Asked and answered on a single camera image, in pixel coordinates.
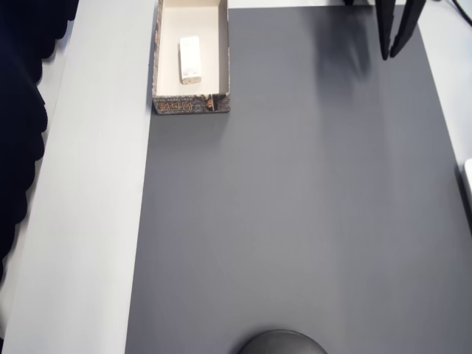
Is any white rectangular block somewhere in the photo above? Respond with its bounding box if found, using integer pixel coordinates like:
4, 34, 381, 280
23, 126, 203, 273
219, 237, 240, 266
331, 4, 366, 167
179, 35, 204, 85

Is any grey desk mat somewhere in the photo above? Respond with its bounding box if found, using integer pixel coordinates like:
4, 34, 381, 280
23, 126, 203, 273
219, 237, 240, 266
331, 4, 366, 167
123, 5, 472, 354

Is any dark blue curtain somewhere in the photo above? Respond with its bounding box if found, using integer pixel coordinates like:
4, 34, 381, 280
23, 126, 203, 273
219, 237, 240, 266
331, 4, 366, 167
0, 0, 80, 294

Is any bark patterned cardboard box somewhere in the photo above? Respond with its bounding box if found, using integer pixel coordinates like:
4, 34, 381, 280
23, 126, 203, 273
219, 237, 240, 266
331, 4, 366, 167
151, 0, 232, 116

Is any black round base stand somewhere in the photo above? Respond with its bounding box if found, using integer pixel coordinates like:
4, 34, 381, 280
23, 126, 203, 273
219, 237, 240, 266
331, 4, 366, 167
235, 329, 329, 354

